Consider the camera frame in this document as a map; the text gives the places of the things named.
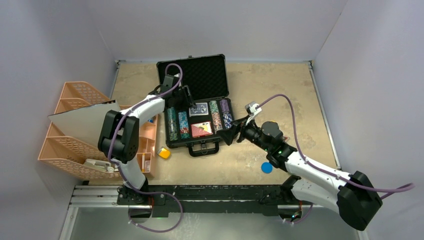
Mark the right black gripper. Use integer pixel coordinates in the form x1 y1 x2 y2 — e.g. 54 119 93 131
216 114 271 153

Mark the blue playing card deck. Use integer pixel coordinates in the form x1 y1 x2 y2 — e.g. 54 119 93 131
188 102 209 117

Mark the purple chip stack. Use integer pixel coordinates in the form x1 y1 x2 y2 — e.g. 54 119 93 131
219 99 230 114

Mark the red playing card deck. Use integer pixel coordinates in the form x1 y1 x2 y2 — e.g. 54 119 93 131
190 121 213 138

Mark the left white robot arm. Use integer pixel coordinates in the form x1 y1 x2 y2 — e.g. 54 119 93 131
97 73 186 205

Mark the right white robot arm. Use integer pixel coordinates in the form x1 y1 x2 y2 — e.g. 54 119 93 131
217 117 383 231

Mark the black poker set case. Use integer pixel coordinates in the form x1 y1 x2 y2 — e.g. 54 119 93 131
156 54 234 157

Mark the red white chip stack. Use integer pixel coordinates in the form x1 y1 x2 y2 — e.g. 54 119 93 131
211 112 223 133

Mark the dark green chip stack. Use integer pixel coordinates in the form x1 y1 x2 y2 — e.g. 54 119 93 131
166 107 178 141

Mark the light blue chip stack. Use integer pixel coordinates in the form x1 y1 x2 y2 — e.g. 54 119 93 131
178 111 190 140

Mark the blue round button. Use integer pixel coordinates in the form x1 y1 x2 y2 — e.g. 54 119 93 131
260 162 273 174

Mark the orange plastic desk organizer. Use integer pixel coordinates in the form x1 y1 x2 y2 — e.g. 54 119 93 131
136 114 160 179

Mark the yellow orange block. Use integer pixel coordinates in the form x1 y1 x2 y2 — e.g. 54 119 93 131
157 147 171 160

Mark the grey flat board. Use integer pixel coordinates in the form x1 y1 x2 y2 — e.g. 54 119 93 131
48 100 121 150

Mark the orange plastic file rack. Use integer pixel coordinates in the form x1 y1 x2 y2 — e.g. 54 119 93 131
38 81 122 182

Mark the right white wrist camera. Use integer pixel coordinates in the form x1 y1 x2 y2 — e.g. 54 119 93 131
245 101 262 125

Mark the black base frame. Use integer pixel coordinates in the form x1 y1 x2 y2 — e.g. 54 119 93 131
117 184 310 219

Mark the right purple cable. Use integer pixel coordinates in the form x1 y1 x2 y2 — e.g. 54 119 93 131
258 94 416 226

